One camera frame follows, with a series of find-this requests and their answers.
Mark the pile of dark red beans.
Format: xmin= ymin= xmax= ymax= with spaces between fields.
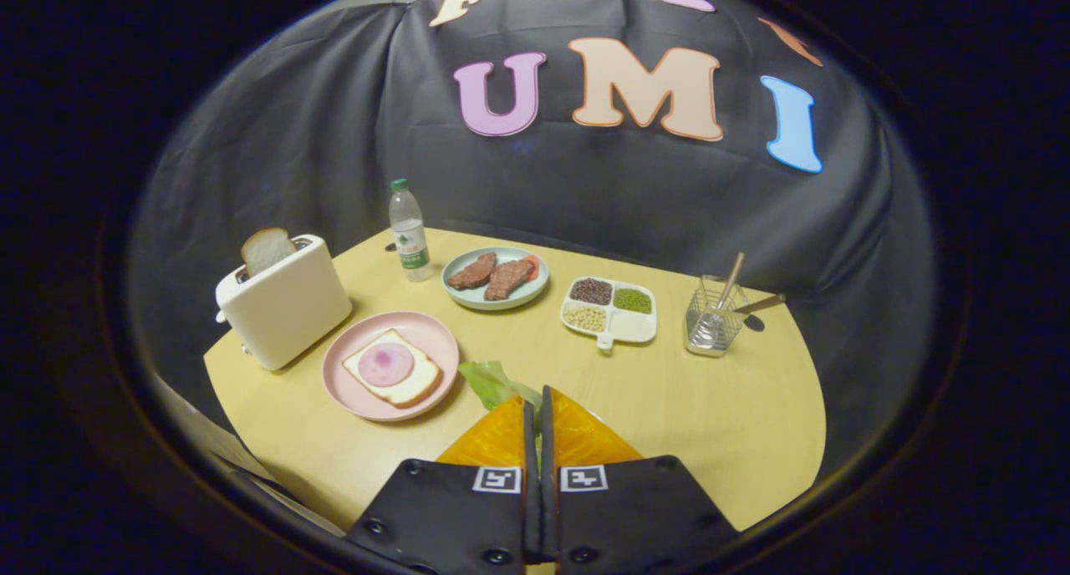
xmin=570 ymin=278 xmax=614 ymax=306

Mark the white bread slice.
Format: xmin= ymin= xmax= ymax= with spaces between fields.
xmin=342 ymin=328 xmax=442 ymax=409

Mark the brown steak piece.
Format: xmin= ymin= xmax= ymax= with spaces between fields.
xmin=483 ymin=259 xmax=534 ymax=302
xmin=447 ymin=252 xmax=498 ymax=291

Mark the pink round plate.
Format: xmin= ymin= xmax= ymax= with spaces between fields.
xmin=322 ymin=311 xmax=461 ymax=423

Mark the green lettuce leaf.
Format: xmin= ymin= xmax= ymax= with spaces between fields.
xmin=458 ymin=360 xmax=544 ymax=413

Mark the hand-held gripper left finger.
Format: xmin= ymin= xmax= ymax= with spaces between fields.
xmin=345 ymin=394 xmax=542 ymax=575

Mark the pile of yellow soybeans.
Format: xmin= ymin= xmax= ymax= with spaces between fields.
xmin=563 ymin=305 xmax=607 ymax=333

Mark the pale blue round plate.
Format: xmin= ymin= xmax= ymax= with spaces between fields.
xmin=441 ymin=247 xmax=551 ymax=312

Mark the white toaster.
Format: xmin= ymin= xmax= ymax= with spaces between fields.
xmin=215 ymin=234 xmax=354 ymax=371

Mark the clear plastic water bottle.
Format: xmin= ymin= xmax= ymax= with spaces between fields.
xmin=388 ymin=178 xmax=434 ymax=283

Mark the white divided dish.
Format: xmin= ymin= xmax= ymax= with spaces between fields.
xmin=559 ymin=276 xmax=659 ymax=352

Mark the pink ham slice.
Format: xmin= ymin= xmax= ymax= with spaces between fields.
xmin=358 ymin=342 xmax=415 ymax=388

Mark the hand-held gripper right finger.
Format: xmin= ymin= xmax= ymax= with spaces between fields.
xmin=541 ymin=384 xmax=741 ymax=575

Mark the toasted bread slice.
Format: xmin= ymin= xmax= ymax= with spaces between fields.
xmin=241 ymin=228 xmax=296 ymax=277

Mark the clear utensil holder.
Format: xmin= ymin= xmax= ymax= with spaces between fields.
xmin=684 ymin=274 xmax=751 ymax=359

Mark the black backdrop cloth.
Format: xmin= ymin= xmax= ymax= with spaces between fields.
xmin=125 ymin=0 xmax=933 ymax=476

